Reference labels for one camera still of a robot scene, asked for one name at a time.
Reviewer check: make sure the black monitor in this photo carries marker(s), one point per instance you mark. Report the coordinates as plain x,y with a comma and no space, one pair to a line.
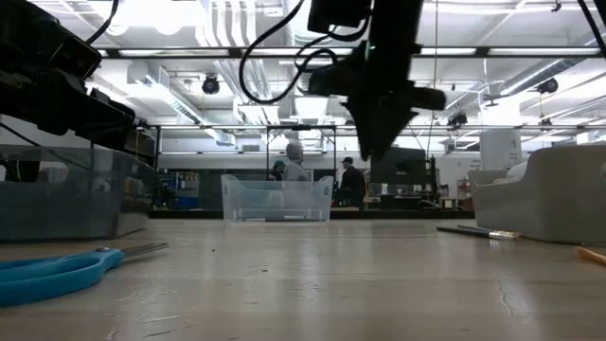
402,170

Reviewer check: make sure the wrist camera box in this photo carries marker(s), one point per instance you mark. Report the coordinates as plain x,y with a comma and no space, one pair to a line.
76,54
338,14

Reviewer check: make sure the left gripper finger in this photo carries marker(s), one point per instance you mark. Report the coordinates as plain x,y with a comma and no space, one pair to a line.
116,108
109,129

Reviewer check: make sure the black ceiling spotlight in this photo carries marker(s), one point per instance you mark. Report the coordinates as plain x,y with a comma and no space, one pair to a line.
210,84
547,85
458,120

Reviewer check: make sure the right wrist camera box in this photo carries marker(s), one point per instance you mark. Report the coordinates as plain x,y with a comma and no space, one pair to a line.
338,14

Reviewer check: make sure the clear plastic bin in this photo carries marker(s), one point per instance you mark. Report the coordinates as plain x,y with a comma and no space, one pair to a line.
277,199

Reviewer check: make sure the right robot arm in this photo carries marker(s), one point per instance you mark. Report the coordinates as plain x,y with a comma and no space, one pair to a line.
395,23

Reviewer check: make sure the grey translucent plastic bin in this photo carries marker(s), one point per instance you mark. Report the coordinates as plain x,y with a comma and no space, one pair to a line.
71,203

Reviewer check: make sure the blue cabinet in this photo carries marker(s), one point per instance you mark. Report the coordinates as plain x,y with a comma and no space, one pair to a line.
185,201

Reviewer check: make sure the white plastic bin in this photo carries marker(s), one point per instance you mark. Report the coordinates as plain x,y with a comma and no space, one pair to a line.
544,203

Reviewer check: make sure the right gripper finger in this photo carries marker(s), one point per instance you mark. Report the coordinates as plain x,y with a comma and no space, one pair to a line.
390,125
367,132

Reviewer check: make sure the background black metal frame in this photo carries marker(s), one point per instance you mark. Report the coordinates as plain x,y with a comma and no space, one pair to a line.
300,127

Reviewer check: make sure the round silver ventilation duct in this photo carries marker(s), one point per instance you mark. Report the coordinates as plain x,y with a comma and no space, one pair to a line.
296,28

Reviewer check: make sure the black monitor post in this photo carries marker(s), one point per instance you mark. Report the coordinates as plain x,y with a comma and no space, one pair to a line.
433,180

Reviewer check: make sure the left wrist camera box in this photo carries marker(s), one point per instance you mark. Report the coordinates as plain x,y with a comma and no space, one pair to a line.
76,54

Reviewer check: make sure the white round column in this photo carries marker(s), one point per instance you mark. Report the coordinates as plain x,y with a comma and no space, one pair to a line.
499,151

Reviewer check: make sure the thin dark paintbrush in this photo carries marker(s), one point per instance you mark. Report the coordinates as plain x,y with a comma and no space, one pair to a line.
473,227

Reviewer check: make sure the person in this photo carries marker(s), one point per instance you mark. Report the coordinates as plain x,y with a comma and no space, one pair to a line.
352,184
296,166
277,170

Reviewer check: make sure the dark shelf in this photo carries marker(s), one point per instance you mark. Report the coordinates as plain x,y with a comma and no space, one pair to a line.
144,149

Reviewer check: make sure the red cart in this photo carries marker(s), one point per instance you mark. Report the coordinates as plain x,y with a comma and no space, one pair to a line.
465,189

